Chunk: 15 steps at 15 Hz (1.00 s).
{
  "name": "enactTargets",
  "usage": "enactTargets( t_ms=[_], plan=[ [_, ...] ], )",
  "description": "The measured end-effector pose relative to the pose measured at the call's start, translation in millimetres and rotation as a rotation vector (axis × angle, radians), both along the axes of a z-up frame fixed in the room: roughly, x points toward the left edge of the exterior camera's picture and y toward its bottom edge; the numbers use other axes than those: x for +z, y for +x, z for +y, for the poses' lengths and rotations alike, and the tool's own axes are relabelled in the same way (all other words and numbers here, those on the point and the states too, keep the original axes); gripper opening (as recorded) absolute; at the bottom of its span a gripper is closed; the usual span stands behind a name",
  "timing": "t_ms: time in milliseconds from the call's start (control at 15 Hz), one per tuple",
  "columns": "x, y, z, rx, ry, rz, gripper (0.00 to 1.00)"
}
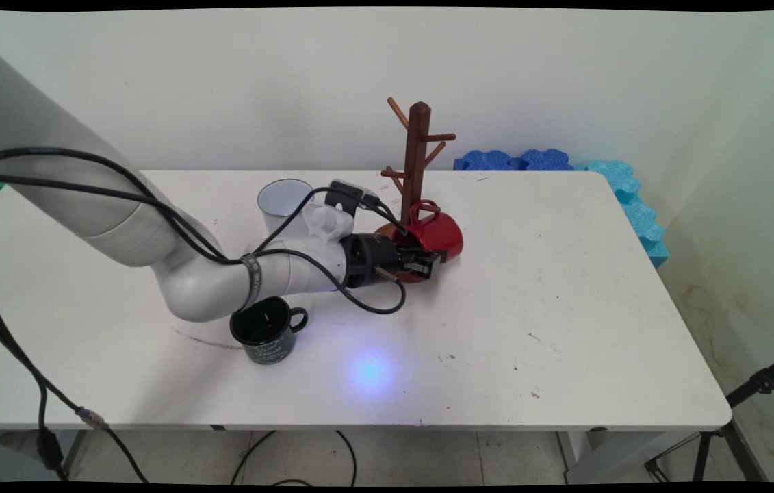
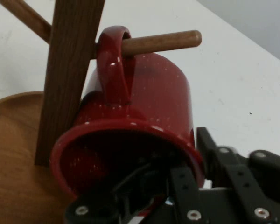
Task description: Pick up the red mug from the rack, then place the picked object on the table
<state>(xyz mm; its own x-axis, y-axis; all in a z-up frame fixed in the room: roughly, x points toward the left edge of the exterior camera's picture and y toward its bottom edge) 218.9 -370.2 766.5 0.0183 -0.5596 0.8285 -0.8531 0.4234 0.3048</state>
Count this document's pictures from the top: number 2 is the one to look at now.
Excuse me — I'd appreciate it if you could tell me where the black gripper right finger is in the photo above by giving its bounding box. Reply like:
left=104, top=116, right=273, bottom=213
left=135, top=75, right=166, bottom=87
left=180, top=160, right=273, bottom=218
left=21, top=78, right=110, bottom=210
left=195, top=126, right=280, bottom=224

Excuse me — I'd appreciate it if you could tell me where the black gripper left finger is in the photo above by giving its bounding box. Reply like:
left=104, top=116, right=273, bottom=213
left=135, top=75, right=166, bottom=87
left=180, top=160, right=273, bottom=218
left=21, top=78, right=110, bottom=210
left=64, top=163, right=210, bottom=224

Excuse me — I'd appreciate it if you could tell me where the red speckled enamel mug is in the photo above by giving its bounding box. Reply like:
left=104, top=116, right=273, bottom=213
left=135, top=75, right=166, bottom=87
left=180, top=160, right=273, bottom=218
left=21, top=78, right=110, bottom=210
left=49, top=25, right=206, bottom=220

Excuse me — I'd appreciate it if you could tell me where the brown wooden mug tree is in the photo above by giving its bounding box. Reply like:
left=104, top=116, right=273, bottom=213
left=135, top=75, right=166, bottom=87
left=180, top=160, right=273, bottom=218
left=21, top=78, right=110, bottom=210
left=0, top=0, right=203, bottom=224

